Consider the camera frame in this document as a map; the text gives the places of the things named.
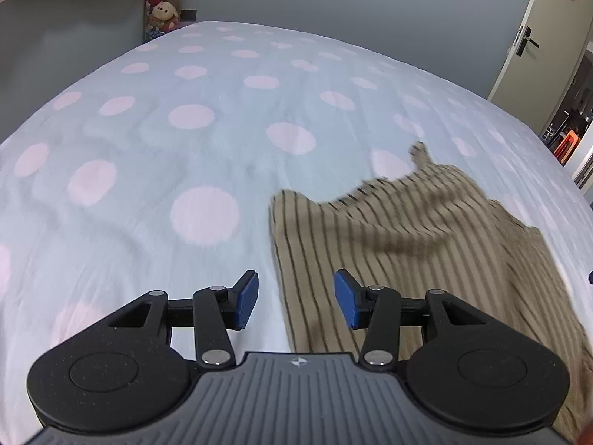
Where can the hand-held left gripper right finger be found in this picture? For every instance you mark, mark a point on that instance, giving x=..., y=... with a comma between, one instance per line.
x=346, y=297

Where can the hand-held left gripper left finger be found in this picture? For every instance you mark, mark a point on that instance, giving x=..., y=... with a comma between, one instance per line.
x=245, y=299

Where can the beige striped garment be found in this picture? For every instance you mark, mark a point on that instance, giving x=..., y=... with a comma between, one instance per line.
x=417, y=241

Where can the polka dot bed sheet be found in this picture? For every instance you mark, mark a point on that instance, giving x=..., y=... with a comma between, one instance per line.
x=185, y=125

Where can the orange stool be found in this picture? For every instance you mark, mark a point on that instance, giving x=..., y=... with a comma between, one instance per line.
x=566, y=146

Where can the stack of plush toys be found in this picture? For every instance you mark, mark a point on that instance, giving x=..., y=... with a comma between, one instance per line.
x=162, y=2

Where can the cream door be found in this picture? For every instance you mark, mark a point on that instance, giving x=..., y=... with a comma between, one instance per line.
x=532, y=32

